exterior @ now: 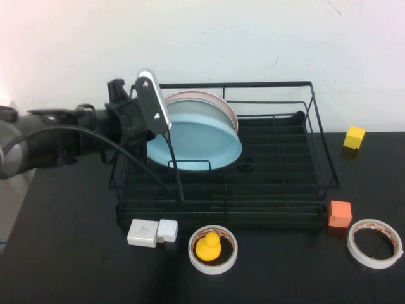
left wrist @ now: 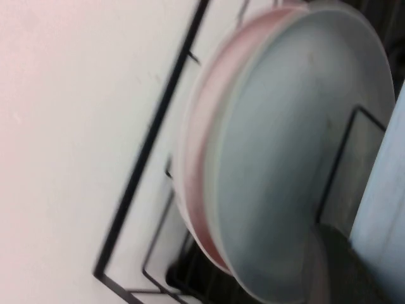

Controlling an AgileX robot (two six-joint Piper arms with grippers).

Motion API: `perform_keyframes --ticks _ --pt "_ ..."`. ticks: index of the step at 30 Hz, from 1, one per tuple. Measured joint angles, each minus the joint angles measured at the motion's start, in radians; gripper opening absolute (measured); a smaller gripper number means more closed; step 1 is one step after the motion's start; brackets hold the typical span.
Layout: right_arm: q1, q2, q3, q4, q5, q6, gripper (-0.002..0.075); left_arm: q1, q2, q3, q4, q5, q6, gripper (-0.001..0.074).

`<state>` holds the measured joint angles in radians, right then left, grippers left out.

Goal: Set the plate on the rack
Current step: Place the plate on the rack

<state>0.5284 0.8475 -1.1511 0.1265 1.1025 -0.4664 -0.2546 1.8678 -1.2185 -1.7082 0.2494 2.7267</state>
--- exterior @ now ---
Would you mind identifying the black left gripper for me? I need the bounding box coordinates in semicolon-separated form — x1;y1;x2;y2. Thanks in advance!
104;78;158;159

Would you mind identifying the light blue round plate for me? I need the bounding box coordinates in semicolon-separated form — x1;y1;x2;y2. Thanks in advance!
146;119;244;172

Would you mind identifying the pink round plate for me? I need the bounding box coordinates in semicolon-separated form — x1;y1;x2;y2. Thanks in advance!
164;91;239;132

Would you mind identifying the grey round plate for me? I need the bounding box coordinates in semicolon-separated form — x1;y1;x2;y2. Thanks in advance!
164;98;237;137

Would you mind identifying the small white power adapter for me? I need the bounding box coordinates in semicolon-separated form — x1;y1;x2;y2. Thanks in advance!
157;219;179;243

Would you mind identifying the large white power adapter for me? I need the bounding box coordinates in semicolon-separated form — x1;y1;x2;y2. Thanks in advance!
126;218;159;249

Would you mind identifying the yellow rubber duck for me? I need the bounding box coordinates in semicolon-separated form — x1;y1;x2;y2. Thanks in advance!
195;233;222;262

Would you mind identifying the white double-sided tape roll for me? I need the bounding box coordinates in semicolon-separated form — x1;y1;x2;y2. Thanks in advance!
188;224;239;275
346;218;404;270

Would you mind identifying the white cabinet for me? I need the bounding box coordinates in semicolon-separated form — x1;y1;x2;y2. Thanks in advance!
0;100;32;250

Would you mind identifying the yellow foam cube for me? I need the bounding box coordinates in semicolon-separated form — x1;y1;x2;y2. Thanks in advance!
343;125;366;149

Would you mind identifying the orange foam cube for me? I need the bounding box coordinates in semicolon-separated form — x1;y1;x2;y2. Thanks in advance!
328;200;352;229

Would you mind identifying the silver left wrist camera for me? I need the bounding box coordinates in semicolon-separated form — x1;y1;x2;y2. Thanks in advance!
136;69;173;136

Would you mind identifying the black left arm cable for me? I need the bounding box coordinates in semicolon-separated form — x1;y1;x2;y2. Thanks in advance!
0;125;186;202

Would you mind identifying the black wire dish rack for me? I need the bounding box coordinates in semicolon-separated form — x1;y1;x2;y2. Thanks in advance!
109;81;340;229

